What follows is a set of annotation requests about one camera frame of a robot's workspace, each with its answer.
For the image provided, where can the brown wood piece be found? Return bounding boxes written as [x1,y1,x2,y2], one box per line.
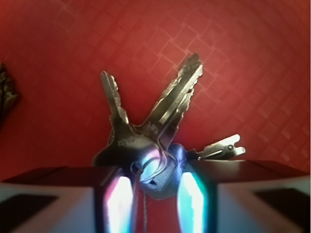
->
[0,63,18,121]

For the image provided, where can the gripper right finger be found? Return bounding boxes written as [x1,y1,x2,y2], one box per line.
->
[177,160,311,233]

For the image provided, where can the orange plastic tray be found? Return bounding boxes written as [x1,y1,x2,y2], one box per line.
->
[0,0,311,233]

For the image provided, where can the silver keys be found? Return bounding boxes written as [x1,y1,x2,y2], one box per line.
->
[92,54,245,233]

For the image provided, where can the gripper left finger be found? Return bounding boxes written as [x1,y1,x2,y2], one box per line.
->
[0,166,135,233]

